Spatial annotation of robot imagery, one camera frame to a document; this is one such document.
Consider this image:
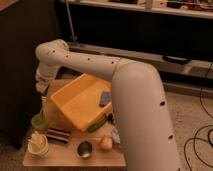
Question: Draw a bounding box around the wooden table board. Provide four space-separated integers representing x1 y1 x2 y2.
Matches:
23 80 126 168

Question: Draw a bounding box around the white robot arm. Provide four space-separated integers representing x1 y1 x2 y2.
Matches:
35 39 182 171

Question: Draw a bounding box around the upper shelf with clutter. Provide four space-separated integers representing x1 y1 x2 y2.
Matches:
59 0 213 20

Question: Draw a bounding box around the black floor cable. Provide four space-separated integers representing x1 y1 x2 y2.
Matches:
183 63 213 171

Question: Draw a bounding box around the yellow round fruit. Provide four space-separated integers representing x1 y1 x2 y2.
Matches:
99 136 113 151

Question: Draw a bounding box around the striped brown white block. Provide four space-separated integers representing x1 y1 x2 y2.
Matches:
46 128 71 144

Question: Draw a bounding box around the yellow plastic bin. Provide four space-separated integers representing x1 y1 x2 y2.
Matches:
50 74 112 131

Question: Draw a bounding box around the blue grey sponge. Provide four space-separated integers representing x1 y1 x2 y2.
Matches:
99 91 111 107

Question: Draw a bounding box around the grey wall baseboard rail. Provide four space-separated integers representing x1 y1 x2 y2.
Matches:
68 42 213 80

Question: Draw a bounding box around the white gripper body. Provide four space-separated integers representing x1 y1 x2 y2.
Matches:
35 69 53 94

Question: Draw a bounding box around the green plastic cup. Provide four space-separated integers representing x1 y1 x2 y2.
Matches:
31 113 48 131

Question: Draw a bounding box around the vertical metal pole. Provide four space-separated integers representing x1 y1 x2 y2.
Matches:
65 0 77 44

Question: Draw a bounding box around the black handle on rail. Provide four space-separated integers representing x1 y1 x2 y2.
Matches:
162 55 192 65

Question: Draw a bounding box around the crumpled blue cloth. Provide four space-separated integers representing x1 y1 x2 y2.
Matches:
111 128 120 144

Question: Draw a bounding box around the metal fork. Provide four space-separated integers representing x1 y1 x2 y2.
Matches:
41 96 46 120

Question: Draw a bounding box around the small metal cup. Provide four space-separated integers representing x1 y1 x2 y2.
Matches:
77 141 93 159

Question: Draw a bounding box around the green cucumber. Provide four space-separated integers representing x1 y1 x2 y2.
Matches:
87 115 108 132

